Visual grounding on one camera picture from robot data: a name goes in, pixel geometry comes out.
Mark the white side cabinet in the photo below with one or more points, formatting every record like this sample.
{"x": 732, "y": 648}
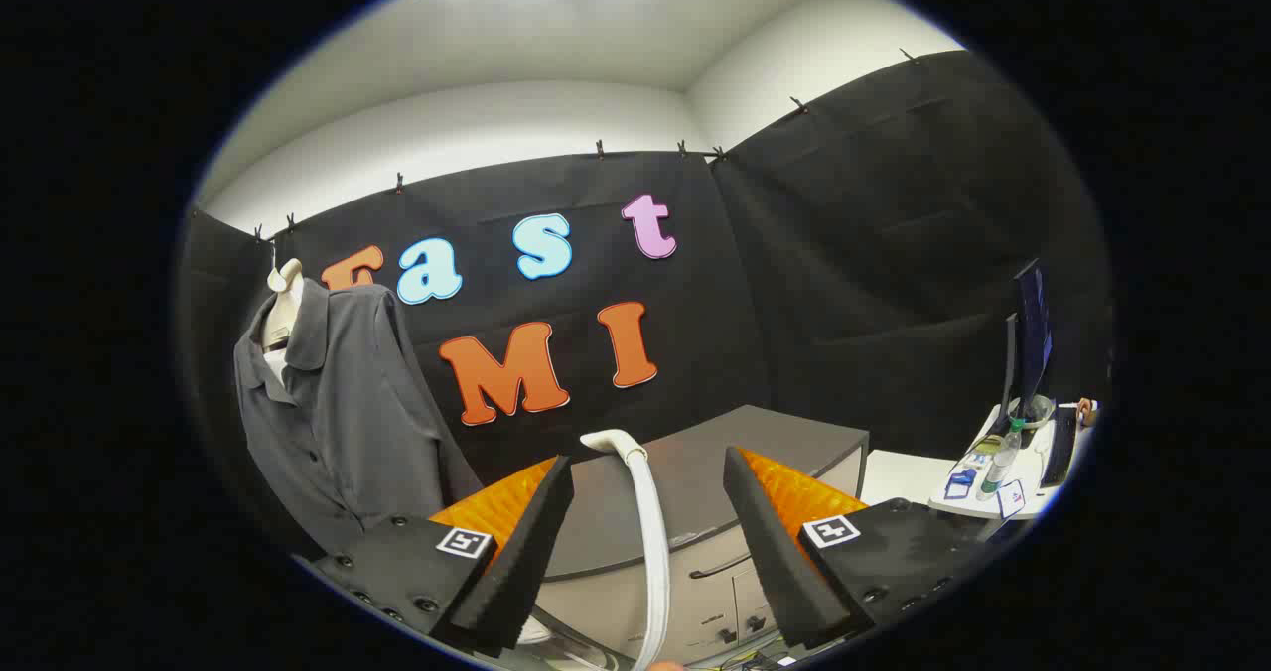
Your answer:
{"x": 904, "y": 477}

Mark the grey drawer cabinet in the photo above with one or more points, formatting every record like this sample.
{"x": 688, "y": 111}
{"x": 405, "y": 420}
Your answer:
{"x": 685, "y": 482}

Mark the computer monitor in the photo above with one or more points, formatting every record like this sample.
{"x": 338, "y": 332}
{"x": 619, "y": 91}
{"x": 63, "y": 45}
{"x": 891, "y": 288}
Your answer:
{"x": 1033, "y": 334}

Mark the white card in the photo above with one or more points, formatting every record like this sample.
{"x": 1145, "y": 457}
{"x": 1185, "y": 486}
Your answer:
{"x": 1011, "y": 499}

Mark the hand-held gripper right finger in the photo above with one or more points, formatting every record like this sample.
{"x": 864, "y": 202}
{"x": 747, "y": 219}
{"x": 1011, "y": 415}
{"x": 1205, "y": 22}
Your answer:
{"x": 779, "y": 562}

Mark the clear plastic bottle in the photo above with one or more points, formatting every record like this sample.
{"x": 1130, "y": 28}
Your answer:
{"x": 998, "y": 468}

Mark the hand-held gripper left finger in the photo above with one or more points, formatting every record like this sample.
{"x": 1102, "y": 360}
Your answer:
{"x": 531, "y": 552}

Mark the black keyboard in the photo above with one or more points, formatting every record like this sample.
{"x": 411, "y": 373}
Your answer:
{"x": 1059, "y": 448}

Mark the white mannequin torso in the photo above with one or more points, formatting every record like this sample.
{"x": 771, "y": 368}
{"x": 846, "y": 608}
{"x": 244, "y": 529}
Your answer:
{"x": 286, "y": 314}

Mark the white desk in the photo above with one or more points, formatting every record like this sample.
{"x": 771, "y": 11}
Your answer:
{"x": 1033, "y": 472}

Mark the white garment steamer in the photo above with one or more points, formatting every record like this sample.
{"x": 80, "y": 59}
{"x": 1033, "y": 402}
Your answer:
{"x": 650, "y": 522}

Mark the grey button shirt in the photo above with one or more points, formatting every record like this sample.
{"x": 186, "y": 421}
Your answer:
{"x": 357, "y": 403}

